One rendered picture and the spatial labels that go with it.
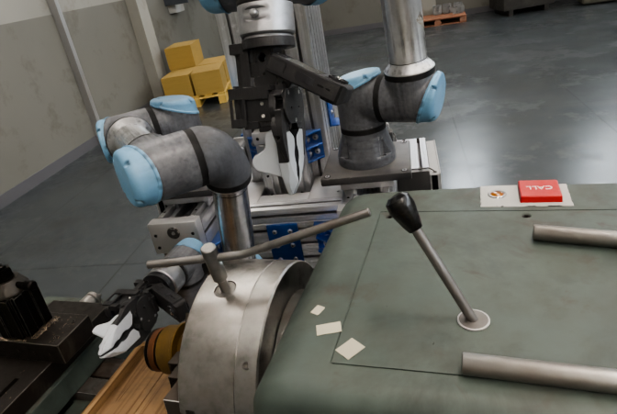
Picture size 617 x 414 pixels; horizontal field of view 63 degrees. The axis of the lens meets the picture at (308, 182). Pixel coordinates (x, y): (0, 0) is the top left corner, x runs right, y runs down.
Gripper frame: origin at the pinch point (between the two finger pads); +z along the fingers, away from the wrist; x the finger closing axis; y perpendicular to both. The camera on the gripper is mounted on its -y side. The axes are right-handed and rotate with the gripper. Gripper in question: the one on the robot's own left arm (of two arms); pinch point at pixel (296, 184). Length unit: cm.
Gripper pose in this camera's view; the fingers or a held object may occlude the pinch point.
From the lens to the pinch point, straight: 69.5
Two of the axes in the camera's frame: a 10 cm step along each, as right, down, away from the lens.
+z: 0.9, 9.8, 1.6
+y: -9.4, 0.3, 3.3
